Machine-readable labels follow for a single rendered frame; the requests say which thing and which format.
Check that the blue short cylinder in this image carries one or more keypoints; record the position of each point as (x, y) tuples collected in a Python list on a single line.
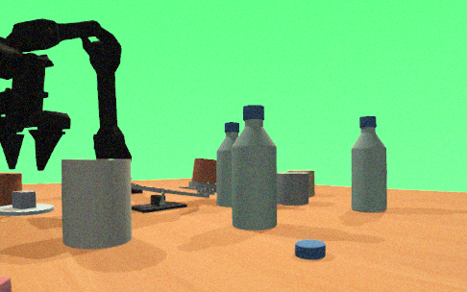
[(310, 249)]

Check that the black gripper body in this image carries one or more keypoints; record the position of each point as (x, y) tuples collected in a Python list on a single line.
[(35, 116)]

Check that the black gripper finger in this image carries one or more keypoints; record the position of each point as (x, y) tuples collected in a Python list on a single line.
[(45, 143), (11, 145)]

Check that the grey bottle with dark blue cap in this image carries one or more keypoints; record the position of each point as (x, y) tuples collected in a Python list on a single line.
[(254, 174), (224, 165), (368, 169)]

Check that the brown cup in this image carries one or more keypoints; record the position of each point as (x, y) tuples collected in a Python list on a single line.
[(204, 170), (9, 182)]

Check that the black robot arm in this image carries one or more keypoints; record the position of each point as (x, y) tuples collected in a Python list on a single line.
[(104, 56)]

